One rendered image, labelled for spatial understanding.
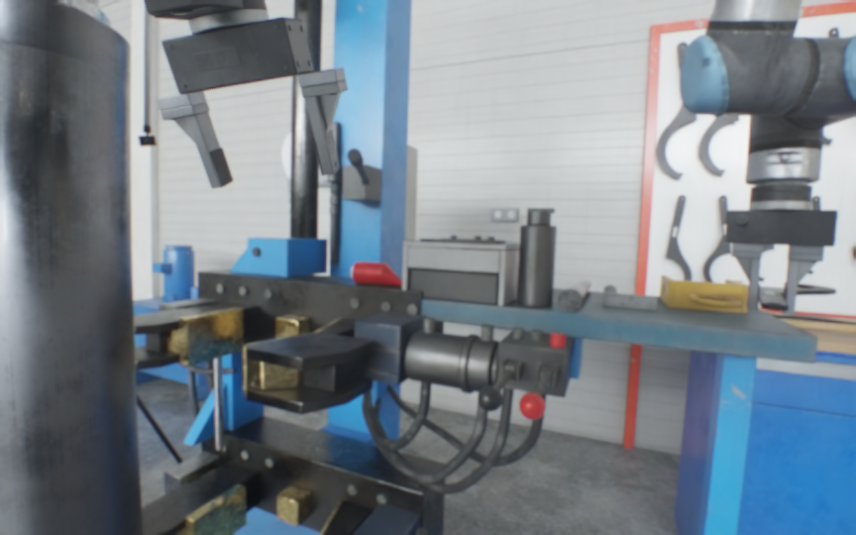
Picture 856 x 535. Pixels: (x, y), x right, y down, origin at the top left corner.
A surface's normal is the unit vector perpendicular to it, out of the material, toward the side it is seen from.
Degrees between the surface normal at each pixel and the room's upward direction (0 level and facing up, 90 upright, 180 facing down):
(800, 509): 90
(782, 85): 121
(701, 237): 90
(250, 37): 114
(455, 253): 90
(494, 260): 90
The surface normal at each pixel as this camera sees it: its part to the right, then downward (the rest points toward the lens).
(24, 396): 0.52, 0.08
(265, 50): -0.10, 0.47
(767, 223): -0.61, 0.04
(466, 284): -0.40, 0.06
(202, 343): 0.92, 0.06
